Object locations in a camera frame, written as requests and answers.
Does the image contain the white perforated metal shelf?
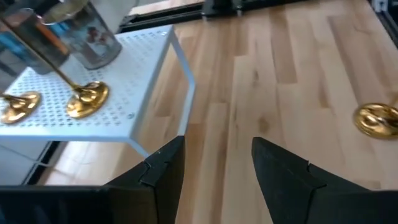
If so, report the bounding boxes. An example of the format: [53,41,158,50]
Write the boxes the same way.
[0,24,197,187]

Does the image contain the black aluminium table frame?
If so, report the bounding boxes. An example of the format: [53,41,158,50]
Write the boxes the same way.
[118,0,398,47]

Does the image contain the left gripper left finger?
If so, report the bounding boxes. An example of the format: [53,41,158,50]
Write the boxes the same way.
[104,135,187,224]

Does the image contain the tin can with silver top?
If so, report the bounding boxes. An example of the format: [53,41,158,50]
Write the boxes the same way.
[40,0,123,70]

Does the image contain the tin can with orange top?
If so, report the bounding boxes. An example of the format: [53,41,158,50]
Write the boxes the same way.
[0,7,70,75]

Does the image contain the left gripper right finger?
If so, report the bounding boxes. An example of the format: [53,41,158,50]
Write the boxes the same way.
[251,136,373,224]

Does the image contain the brass candlestick holder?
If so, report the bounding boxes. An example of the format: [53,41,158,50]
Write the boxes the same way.
[353,102,398,140]
[0,12,110,119]
[0,91,42,125]

